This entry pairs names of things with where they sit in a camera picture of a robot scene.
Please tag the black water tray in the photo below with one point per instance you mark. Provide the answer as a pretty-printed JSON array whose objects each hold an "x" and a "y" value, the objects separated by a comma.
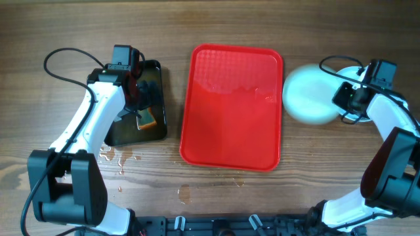
[{"x": 125, "y": 131}]

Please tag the light blue plate top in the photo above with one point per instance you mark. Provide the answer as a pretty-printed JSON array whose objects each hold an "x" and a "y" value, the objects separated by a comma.
[{"x": 307, "y": 95}]

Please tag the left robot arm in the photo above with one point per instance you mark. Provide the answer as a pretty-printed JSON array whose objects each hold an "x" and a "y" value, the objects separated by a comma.
[{"x": 66, "y": 184}]

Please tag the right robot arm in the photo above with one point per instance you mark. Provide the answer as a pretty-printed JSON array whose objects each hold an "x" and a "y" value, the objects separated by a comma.
[{"x": 390, "y": 184}]

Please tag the red plastic tray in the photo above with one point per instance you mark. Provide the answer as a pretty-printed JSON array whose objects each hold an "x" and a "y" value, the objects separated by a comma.
[{"x": 233, "y": 108}]

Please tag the orange green sponge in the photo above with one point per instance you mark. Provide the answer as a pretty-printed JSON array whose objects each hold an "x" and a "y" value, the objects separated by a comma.
[{"x": 145, "y": 119}]

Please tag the light blue plate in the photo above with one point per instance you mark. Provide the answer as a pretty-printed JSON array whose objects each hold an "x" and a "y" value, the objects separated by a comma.
[
  {"x": 351, "y": 72},
  {"x": 307, "y": 95}
]

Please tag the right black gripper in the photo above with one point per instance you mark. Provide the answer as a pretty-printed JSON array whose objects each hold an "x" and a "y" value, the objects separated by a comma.
[{"x": 340, "y": 99}]

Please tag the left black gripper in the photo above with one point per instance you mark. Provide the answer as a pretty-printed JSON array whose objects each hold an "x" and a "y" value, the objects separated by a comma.
[{"x": 149, "y": 98}]

